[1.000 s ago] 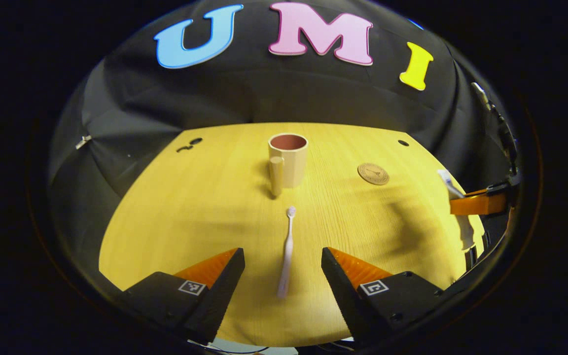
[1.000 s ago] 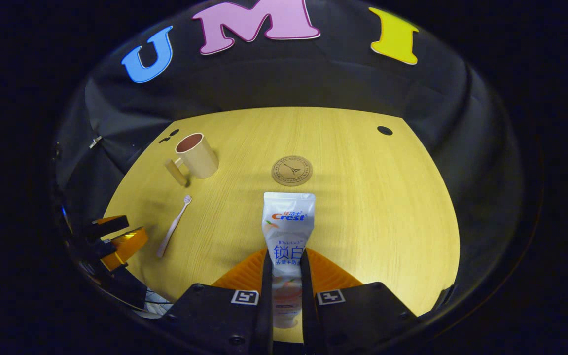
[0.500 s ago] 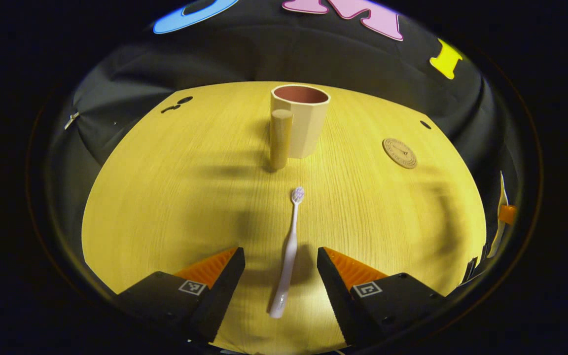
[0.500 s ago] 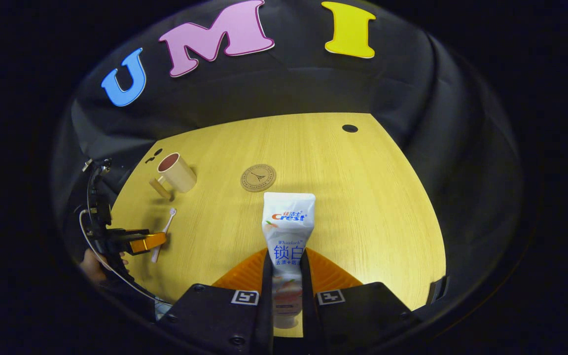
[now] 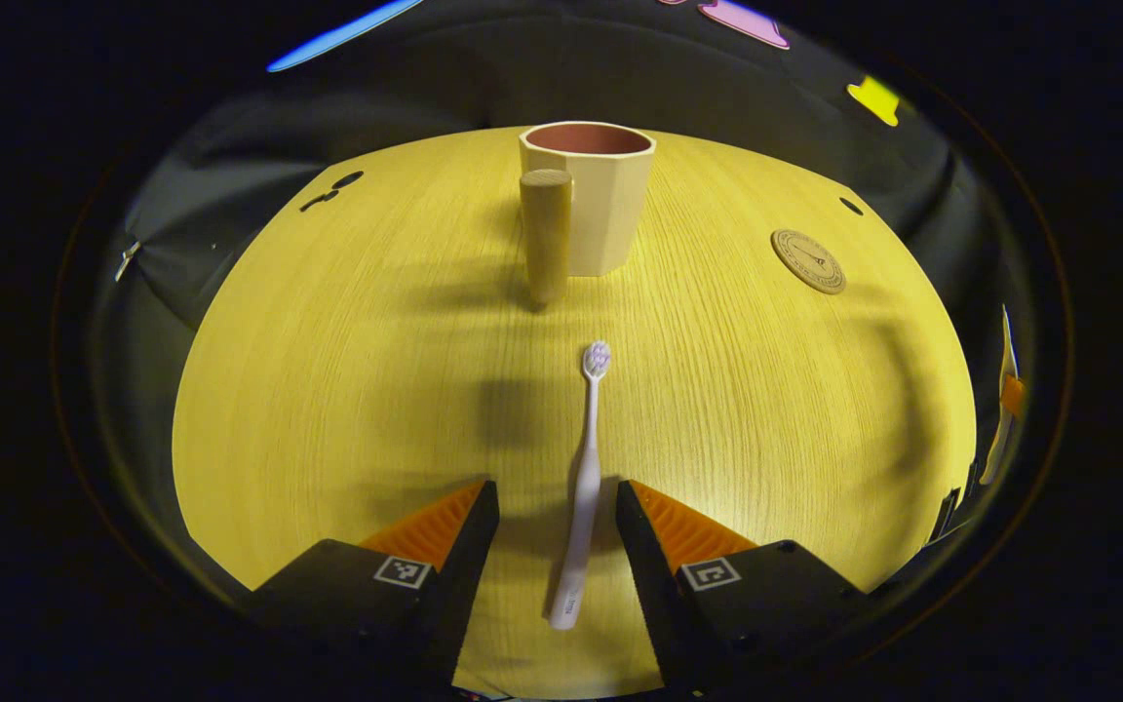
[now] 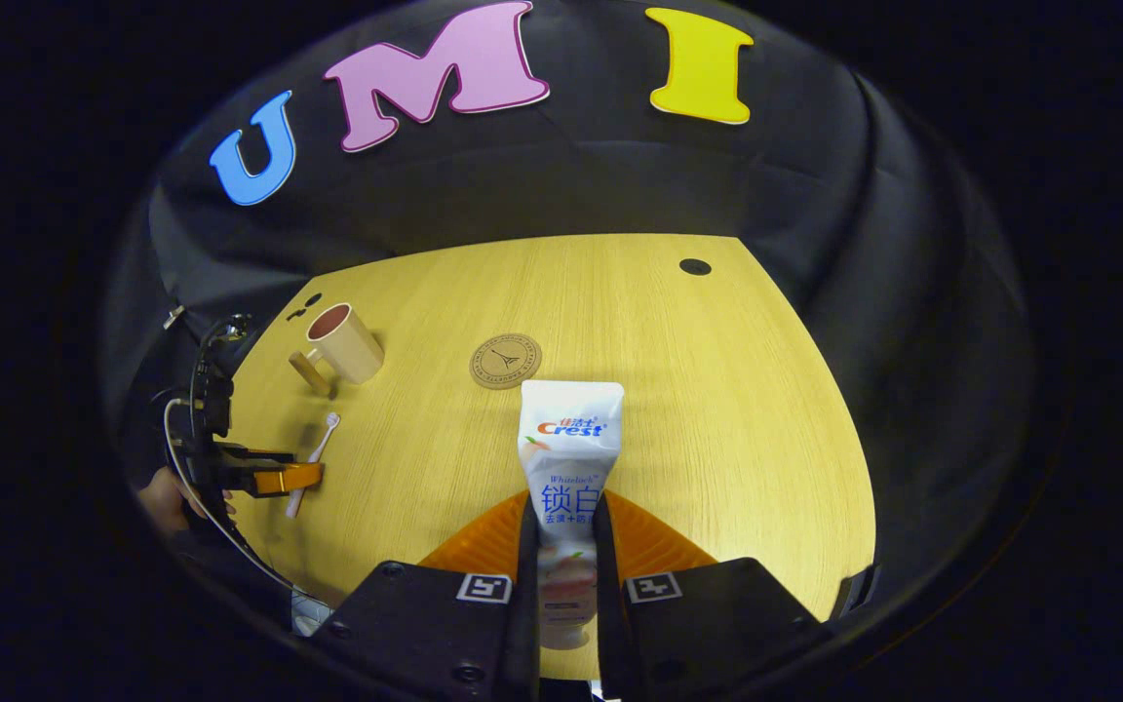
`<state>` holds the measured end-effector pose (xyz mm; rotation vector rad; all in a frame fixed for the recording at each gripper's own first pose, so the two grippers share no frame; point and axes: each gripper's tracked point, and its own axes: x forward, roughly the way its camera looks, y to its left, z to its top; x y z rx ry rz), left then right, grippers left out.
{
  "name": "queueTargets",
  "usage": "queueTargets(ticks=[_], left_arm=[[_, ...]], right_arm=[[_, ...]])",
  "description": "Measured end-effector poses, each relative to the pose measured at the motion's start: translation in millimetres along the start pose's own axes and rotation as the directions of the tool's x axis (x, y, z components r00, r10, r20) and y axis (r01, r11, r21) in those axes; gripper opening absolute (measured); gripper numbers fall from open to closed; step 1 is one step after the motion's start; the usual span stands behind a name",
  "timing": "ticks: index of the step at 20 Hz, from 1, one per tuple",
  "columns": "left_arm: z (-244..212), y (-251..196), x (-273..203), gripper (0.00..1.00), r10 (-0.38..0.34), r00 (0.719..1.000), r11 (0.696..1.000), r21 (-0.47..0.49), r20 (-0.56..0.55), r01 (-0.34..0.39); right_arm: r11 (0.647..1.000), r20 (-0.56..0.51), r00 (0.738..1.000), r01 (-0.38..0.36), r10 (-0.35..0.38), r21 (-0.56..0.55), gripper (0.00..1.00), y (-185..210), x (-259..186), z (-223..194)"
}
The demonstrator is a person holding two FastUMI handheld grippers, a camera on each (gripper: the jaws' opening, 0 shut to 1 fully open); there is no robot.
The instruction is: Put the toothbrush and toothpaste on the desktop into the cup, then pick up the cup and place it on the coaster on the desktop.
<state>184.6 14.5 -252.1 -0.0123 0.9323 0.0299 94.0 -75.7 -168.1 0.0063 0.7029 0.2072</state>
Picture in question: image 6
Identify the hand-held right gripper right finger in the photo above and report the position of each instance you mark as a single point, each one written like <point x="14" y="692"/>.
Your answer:
<point x="607" y="634"/>

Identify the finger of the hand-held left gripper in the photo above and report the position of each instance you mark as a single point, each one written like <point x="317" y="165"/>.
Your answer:
<point x="254" y="453"/>
<point x="289" y="478"/>

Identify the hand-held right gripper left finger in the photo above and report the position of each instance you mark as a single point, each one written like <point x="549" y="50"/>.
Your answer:
<point x="527" y="634"/>

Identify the pink toothbrush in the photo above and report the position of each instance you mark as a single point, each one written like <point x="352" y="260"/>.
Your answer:
<point x="313" y="458"/>

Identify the beige cup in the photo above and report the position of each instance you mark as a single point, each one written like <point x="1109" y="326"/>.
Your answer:
<point x="352" y="346"/>

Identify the white toothpaste tube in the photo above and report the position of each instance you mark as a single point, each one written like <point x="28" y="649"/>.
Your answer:
<point x="569" y="458"/>

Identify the round brown coaster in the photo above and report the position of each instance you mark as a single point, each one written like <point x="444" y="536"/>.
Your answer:
<point x="505" y="362"/>

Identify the small white clip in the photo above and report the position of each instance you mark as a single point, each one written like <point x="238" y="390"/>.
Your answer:
<point x="174" y="316"/>

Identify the round black desk grommet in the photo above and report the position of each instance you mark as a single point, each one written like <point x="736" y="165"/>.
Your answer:
<point x="695" y="266"/>

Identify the black backdrop cloth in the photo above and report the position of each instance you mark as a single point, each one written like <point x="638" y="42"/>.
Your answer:
<point x="571" y="185"/>

